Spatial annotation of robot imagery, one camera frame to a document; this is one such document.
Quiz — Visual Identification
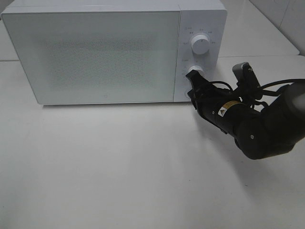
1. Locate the white microwave oven body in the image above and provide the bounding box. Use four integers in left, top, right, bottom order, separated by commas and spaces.
0, 0, 227, 104

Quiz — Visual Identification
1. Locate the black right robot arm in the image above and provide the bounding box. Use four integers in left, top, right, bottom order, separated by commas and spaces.
186, 67, 305, 160

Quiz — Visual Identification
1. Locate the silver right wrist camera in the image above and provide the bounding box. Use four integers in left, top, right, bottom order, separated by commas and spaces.
232, 62, 263, 100

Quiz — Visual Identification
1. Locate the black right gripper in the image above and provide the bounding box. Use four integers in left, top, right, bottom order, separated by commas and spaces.
185, 71, 246, 138

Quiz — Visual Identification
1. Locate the white microwave door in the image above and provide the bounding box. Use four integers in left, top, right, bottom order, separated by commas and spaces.
3, 11, 179, 105

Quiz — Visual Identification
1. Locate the white microwave knob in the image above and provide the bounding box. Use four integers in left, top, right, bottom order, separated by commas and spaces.
188, 65, 204, 76
191, 33, 210, 55

